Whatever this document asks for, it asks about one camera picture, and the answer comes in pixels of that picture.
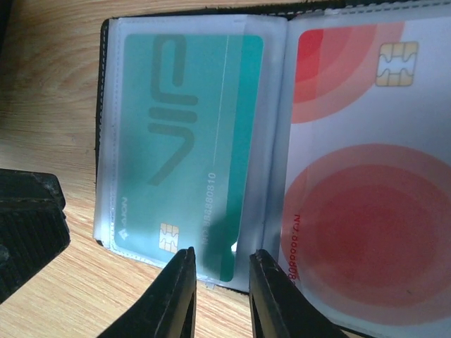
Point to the red circle credit card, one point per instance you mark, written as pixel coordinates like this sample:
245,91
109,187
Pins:
366,217

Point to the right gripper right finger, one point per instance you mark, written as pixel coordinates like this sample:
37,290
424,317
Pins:
278,308

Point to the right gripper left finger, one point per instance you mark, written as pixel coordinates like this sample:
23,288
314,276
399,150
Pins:
168,306

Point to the black leather card holder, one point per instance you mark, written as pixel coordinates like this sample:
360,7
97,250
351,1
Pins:
263,201

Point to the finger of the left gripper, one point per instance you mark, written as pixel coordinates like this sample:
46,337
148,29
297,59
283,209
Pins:
33,226

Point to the teal credit card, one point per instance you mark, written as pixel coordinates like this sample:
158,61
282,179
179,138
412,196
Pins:
187,111

